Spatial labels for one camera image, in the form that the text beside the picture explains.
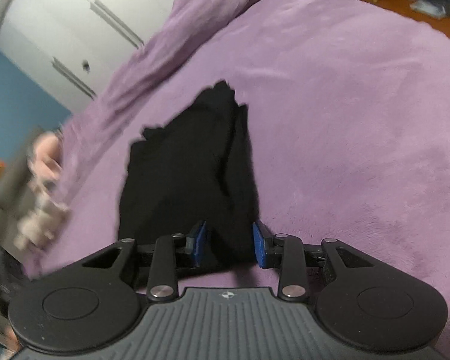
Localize black garment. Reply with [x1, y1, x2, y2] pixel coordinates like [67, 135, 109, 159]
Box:
[118, 80, 259, 275]

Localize white plush toy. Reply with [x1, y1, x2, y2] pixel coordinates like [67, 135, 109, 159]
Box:
[13, 181, 70, 251]

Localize purple bed cover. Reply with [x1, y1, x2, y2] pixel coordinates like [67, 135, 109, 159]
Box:
[24, 0, 450, 358]

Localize pink plush toy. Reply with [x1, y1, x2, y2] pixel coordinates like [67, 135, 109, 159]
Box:
[28, 131, 62, 189]

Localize white wardrobe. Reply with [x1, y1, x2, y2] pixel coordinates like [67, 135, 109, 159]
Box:
[0, 0, 175, 113]

